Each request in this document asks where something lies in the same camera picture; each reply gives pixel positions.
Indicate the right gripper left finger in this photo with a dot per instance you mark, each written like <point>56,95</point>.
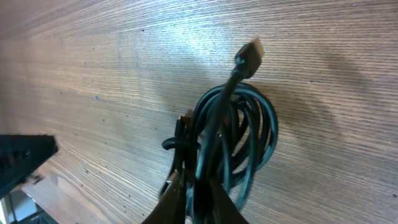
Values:
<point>171,208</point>

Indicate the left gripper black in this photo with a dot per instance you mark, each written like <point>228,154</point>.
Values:
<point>21,155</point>

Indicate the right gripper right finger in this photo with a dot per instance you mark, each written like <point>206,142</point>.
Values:
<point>223,209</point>

